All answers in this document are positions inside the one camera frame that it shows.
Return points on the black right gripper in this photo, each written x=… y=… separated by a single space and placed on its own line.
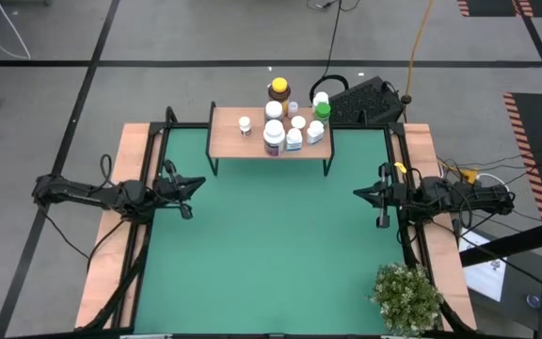
x=398 y=198

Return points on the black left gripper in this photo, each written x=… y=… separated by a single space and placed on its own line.
x=167 y=188

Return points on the small white labelled pill bottle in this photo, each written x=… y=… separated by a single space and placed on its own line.
x=244 y=123

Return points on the white bottle with printed label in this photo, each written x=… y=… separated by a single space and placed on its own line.
x=315 y=128

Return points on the white melatonin bottle blue label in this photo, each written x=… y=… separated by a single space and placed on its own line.
x=294 y=136

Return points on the green cap supplement bottle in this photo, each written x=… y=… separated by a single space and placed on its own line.
x=323 y=111

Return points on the large gummies jar white lid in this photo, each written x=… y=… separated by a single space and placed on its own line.
x=274 y=129

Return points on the orange pill vial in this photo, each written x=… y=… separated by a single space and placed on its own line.
x=298 y=122

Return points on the clear bottle white cap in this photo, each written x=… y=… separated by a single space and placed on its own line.
x=274 y=109

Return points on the fish oil bottle yellow cap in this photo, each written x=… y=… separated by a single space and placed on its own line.
x=279 y=85

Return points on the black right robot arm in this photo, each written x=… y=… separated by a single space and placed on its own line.
x=468 y=200

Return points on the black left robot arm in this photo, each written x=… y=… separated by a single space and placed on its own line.
x=78 y=194

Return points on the wooden shelf black metal legs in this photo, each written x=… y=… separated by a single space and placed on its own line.
x=233 y=146

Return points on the yellow tag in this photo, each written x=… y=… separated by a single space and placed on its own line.
x=399 y=166

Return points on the black perforated box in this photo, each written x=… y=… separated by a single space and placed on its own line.
x=365 y=101

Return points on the yellow plug connector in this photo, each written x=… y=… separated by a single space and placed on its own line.
x=469 y=175

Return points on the potted plant with pale leaves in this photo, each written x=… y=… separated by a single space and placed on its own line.
x=405 y=296

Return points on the white paper sheet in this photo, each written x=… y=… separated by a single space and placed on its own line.
x=485 y=278

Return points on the black beam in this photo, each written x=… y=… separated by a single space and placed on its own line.
x=511 y=242

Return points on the small round can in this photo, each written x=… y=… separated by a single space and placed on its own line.
x=533 y=301

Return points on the black metal table frame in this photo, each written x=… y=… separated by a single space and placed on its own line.
x=181 y=125

